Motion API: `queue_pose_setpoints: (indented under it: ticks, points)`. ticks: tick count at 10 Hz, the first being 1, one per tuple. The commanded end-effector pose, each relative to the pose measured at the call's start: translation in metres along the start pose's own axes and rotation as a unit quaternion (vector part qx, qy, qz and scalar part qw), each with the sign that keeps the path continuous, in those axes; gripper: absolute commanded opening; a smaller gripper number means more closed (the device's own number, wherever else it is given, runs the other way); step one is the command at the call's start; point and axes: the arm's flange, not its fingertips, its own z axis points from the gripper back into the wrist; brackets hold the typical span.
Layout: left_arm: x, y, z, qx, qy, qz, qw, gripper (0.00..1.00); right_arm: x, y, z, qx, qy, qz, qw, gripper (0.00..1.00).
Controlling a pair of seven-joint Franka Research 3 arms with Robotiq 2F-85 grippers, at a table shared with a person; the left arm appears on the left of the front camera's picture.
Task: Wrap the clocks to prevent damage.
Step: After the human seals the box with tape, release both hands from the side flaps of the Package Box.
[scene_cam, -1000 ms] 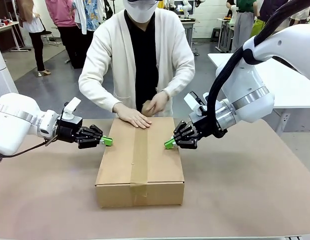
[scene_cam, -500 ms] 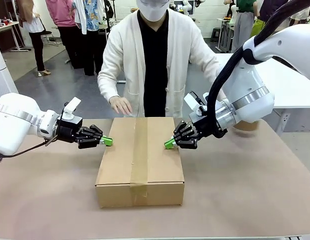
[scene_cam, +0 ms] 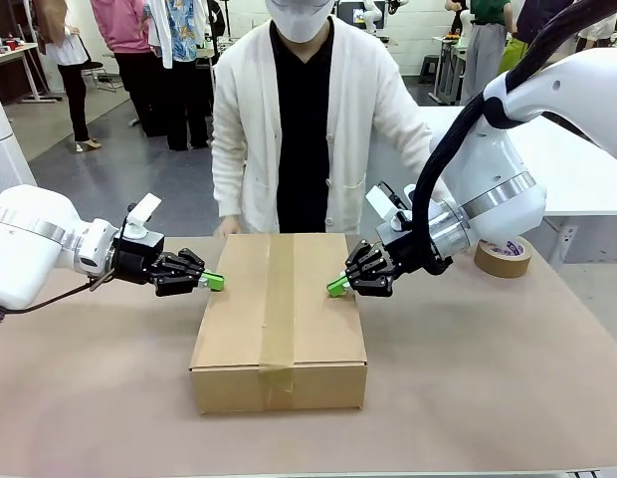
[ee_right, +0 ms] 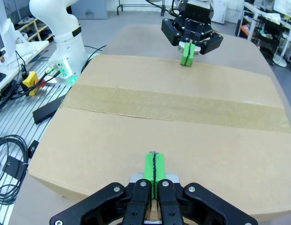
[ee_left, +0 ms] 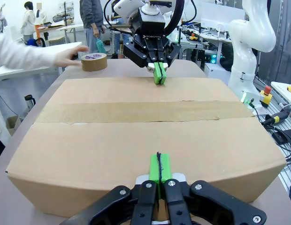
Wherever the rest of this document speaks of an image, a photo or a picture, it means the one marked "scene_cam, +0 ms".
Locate person in floral shirt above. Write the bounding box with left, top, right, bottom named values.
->
left=143, top=0, right=214, bottom=151

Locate grey stool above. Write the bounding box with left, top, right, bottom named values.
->
left=418, top=54, right=442, bottom=85

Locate person in pink shirt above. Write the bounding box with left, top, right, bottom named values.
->
left=89, top=0, right=164, bottom=138

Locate white face mask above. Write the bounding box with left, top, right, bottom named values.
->
left=266, top=0, right=335, bottom=44

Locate brown cardboard box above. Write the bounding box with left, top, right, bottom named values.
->
left=188, top=232, right=369, bottom=416

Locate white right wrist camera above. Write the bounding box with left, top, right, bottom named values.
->
left=364, top=181, right=415, bottom=234

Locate person in white cardigan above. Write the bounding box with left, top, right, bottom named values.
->
left=210, top=14, right=439, bottom=236

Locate person in dark shirt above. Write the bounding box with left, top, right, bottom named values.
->
left=514, top=0, right=574, bottom=47

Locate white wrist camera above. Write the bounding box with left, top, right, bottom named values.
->
left=125, top=193, right=163, bottom=239
left=364, top=181, right=415, bottom=234

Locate person's left forearm white sleeve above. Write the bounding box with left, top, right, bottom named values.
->
left=377, top=89, right=439, bottom=176

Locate wooden desk with red items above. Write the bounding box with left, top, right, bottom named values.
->
left=0, top=33, right=57, bottom=105

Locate person's right forearm white sleeve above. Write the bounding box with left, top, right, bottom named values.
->
left=211, top=143, right=248, bottom=220

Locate thin left arm cable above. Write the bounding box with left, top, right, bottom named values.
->
left=0, top=223, right=126, bottom=325

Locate brown tape strip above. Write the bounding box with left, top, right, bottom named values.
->
left=257, top=233, right=297, bottom=412

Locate person with brown bag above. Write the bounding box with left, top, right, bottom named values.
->
left=32, top=0, right=103, bottom=153

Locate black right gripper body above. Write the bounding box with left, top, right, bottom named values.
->
left=382, top=232, right=440, bottom=281

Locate brown packing tape roll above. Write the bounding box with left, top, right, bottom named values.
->
left=473, top=236, right=533, bottom=280

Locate person in green shirt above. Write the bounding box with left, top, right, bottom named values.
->
left=460, top=0, right=514, bottom=107

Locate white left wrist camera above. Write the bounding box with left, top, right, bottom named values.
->
left=125, top=193, right=163, bottom=239

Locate white side table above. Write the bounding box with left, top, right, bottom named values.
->
left=416, top=105, right=617, bottom=218

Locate computer monitor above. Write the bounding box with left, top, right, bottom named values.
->
left=336, top=0, right=388, bottom=32

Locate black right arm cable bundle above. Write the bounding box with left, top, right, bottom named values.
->
left=411, top=0, right=617, bottom=276

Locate person's right hand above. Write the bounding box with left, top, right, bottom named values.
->
left=213, top=215, right=242, bottom=240

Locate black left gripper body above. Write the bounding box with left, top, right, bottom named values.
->
left=111, top=233, right=166, bottom=286

